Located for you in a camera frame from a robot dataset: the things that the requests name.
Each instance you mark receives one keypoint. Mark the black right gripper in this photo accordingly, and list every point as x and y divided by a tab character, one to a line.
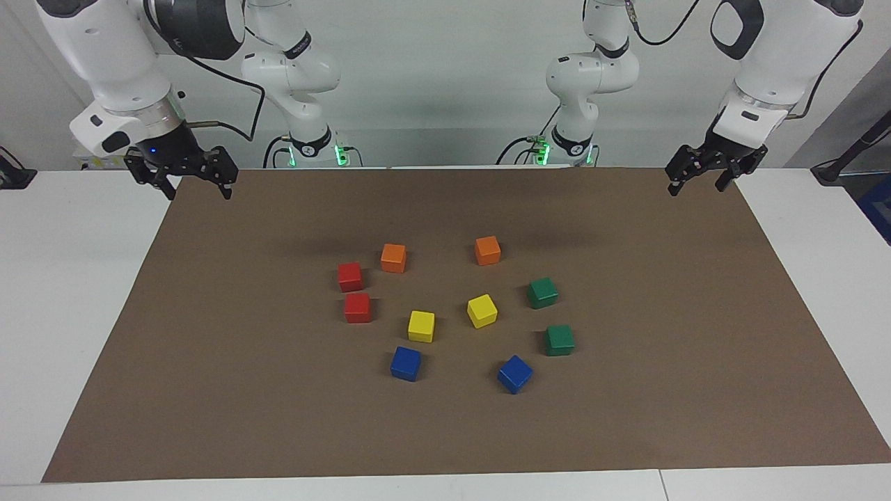
170	149

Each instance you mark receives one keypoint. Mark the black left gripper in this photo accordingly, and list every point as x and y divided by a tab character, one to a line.
731	147

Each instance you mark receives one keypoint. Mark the red wooden cube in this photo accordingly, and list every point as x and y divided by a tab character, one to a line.
350	276
357	307

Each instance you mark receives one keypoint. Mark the green wooden cube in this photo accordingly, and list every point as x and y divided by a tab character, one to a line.
559	339
542	292

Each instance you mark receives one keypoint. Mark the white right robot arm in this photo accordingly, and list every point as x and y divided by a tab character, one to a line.
104	49

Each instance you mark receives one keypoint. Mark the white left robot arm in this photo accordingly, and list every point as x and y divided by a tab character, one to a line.
779	62

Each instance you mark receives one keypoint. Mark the white power strip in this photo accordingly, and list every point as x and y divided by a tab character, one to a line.
104	163

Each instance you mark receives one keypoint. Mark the black pole stand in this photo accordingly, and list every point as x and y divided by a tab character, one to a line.
832	172

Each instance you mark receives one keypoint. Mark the black stand foot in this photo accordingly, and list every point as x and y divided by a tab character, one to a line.
14	177

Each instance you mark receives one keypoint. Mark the blue crate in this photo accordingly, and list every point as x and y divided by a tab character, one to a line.
880	209

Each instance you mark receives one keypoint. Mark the orange wooden cube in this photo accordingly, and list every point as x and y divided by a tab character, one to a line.
393	257
487	250

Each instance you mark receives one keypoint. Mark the yellow wooden cube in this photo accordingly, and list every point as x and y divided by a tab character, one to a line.
421	325
482	310

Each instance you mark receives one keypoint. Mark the blue wooden cube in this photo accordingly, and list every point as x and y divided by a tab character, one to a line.
405	363
514	374

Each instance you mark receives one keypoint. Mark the brown table mat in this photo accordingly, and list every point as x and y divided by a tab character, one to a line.
445	431

